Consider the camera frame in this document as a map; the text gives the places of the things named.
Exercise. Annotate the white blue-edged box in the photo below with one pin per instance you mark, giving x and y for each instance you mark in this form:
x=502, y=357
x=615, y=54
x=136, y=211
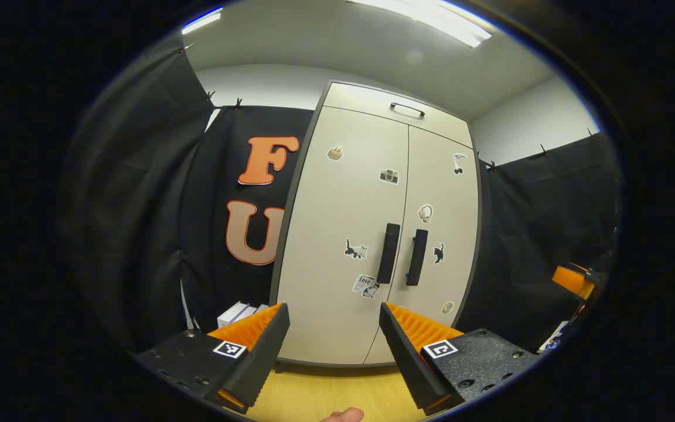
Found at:
x=232, y=315
x=258, y=309

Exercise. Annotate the white door with headphone sticker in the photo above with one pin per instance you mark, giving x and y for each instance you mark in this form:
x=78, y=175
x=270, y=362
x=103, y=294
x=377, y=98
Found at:
x=443, y=199

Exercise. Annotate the black backdrop cloth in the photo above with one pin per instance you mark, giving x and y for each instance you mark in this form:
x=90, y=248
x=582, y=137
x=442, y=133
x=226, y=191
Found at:
x=138, y=205

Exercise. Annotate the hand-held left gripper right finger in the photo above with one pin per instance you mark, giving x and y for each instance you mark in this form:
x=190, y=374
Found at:
x=405, y=357

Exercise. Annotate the white double-door shoe cabinet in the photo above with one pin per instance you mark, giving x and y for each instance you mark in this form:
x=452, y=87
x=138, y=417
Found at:
x=361, y=102

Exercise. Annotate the short ceiling light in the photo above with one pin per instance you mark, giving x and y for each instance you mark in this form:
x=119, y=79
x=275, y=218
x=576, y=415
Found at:
x=201, y=21

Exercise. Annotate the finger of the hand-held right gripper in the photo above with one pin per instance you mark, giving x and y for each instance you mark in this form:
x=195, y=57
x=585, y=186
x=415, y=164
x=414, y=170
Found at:
x=572, y=281

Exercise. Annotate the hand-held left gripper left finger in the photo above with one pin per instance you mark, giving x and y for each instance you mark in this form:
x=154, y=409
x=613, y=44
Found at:
x=267, y=357

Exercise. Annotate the white door with camera sticker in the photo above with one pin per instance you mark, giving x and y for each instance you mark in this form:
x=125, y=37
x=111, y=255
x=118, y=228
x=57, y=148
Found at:
x=337, y=205

